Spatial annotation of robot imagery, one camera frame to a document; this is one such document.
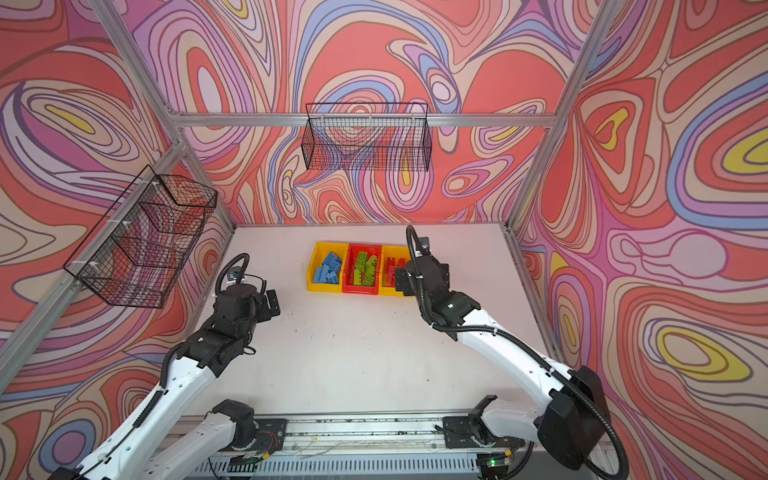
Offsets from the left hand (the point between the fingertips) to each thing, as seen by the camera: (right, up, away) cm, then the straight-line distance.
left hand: (259, 293), depth 78 cm
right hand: (+43, +5, +2) cm, 43 cm away
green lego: (+27, +1, +23) cm, 36 cm away
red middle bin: (+21, +6, +26) cm, 34 cm away
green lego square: (+29, +6, +24) cm, 38 cm away
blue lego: (+15, +7, +25) cm, 30 cm away
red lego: (+36, +7, +25) cm, 45 cm away
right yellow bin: (+36, +11, +23) cm, 44 cm away
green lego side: (+24, +2, +23) cm, 33 cm away
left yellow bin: (+10, +11, +27) cm, 31 cm away
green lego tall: (+25, +8, +26) cm, 37 cm away
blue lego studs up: (+12, +3, +20) cm, 24 cm away
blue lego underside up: (+15, +3, +20) cm, 25 cm away
